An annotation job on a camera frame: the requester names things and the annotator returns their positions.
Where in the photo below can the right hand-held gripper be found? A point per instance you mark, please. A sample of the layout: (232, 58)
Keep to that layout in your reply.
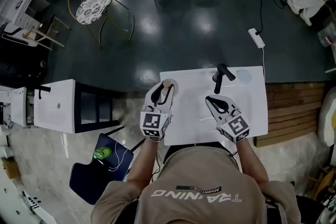
(233, 127)

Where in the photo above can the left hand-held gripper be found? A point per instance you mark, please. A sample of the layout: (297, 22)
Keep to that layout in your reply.
(154, 123)

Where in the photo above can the beige bottle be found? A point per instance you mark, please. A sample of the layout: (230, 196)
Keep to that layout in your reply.
(167, 87)

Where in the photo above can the person's left forearm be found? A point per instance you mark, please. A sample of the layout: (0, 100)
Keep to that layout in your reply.
(141, 165)

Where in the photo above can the person's right forearm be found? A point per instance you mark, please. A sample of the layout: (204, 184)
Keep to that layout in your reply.
(252, 162)

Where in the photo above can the green plastic bottle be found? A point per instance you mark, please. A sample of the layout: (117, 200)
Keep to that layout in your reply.
(103, 152)

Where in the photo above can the white sink unit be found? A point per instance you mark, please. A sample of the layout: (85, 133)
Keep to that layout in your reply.
(53, 106)

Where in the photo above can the wooden plank pallet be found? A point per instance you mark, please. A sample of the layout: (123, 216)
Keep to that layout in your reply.
(291, 112)

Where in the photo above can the white power strip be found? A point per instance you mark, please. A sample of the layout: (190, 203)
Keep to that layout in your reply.
(256, 38)

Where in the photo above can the person's beige shirt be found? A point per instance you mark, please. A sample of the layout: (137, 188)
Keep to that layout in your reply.
(204, 191)

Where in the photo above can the navy blue chair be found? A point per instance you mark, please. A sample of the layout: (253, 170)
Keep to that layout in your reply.
(92, 181)

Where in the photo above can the patterned seat cushion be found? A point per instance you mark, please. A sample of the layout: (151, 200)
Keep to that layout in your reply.
(94, 6)

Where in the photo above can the small black faucet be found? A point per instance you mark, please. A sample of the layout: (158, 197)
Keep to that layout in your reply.
(43, 89)

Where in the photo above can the wooden stool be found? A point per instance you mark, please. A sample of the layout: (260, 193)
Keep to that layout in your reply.
(43, 34)

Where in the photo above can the white shelf unit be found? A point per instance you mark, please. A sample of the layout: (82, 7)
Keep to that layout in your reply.
(11, 5)

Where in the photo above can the black cabinet frame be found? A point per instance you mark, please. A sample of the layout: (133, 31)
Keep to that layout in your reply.
(78, 107)

